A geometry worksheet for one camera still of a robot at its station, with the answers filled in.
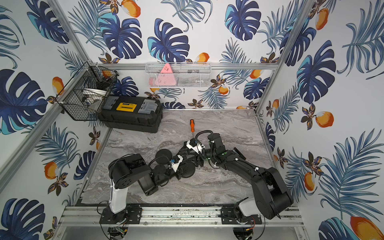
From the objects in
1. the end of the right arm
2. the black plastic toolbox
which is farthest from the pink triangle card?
the end of the right arm

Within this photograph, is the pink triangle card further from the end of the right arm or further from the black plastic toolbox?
the end of the right arm

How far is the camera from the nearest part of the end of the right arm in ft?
2.25
